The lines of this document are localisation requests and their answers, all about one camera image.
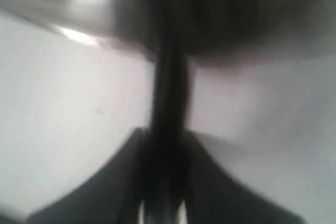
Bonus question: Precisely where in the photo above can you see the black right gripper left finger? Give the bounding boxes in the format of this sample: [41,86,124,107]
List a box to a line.
[26,128,146,223]

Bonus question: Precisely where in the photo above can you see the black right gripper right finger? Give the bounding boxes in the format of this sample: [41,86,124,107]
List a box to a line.
[183,133,305,223]

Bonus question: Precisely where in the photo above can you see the black handled serrated knife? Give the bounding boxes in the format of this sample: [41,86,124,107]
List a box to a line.
[143,0,189,223]

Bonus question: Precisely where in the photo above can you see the round stainless steel plate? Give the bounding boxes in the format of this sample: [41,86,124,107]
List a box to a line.
[1,0,335,62]

